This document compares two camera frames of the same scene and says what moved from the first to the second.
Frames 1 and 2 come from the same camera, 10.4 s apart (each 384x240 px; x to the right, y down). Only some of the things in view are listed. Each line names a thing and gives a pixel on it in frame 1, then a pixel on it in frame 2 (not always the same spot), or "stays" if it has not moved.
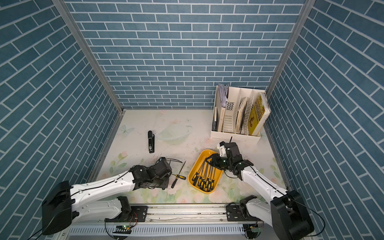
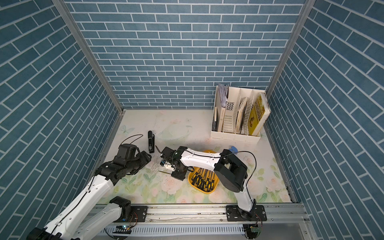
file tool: (212, 181) stays
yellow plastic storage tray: (204, 176) stays
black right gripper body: (224, 163) -> (178, 174)
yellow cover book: (259, 112) stays
